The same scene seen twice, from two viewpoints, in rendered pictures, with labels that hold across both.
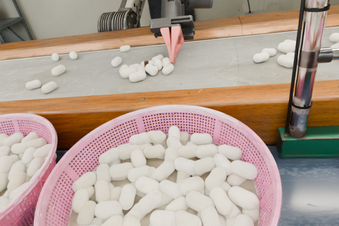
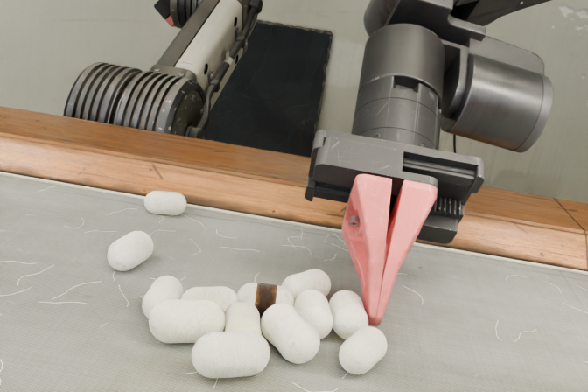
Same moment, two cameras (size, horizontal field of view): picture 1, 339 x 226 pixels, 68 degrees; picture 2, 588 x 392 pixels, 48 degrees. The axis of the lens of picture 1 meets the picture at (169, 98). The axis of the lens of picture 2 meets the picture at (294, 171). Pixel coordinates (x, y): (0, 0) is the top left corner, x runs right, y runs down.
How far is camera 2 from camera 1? 0.25 m
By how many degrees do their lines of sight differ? 18
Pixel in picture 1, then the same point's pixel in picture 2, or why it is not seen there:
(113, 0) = (107, 45)
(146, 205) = not seen: outside the picture
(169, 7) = (398, 107)
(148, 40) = (255, 194)
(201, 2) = (501, 124)
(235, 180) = not seen: outside the picture
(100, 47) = (68, 170)
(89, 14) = (25, 60)
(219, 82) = not seen: outside the picture
